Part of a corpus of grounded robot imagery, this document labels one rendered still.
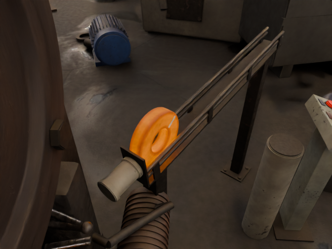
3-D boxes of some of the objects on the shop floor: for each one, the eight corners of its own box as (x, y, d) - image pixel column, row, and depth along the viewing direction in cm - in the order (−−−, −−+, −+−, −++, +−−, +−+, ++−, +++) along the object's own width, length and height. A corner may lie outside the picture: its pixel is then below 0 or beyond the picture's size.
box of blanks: (267, 80, 226) (296, -29, 176) (228, 38, 288) (241, -52, 238) (381, 67, 241) (436, -36, 192) (320, 29, 304) (351, -56, 254)
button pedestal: (277, 245, 123) (330, 140, 83) (265, 198, 141) (304, 93, 102) (315, 247, 122) (387, 142, 83) (299, 200, 141) (351, 95, 101)
